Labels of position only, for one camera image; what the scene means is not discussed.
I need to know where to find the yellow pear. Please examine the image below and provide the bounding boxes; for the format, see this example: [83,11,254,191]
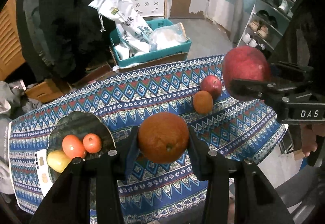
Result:
[47,150,71,173]

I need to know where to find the white printed plastic bag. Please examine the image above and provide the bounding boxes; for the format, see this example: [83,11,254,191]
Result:
[89,0,153,53]

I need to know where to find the wooden louvered cabinet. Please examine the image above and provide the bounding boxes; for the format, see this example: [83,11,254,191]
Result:
[0,0,25,81]

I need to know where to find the large orange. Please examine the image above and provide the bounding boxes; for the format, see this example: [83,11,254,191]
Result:
[137,112,190,164]
[193,90,213,114]

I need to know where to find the white smartphone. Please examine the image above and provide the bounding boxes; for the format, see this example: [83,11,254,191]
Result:
[34,149,53,197]

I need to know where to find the teal cardboard box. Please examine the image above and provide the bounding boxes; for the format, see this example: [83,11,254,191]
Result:
[110,19,192,68]

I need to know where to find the person right hand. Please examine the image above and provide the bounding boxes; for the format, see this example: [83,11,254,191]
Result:
[300,124,324,157]

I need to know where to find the red apple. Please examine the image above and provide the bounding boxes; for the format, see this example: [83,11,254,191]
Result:
[222,46,271,101]
[200,75,223,100]

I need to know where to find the white patterned storage box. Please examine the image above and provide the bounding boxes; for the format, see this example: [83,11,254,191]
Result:
[131,0,165,17]

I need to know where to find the clear plastic bag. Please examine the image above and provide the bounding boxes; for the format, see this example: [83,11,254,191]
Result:
[149,23,190,51]

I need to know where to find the grey clothes pile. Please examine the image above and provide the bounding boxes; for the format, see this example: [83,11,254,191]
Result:
[1,81,42,195]

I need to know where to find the shoe rack with shoes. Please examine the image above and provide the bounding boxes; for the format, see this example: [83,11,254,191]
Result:
[237,0,299,57]

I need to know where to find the dark glass plate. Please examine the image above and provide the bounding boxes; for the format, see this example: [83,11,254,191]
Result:
[47,111,116,210]

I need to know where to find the dark hanging clothes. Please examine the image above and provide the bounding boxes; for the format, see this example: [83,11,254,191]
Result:
[16,0,115,84]

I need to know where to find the blue patterned tablecloth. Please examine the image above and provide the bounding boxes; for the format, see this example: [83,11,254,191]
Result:
[8,55,287,223]

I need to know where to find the brown cardboard box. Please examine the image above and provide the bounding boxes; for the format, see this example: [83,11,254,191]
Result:
[25,79,70,103]

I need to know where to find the small tangerine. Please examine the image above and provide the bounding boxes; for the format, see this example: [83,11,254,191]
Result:
[83,133,102,153]
[62,134,87,160]

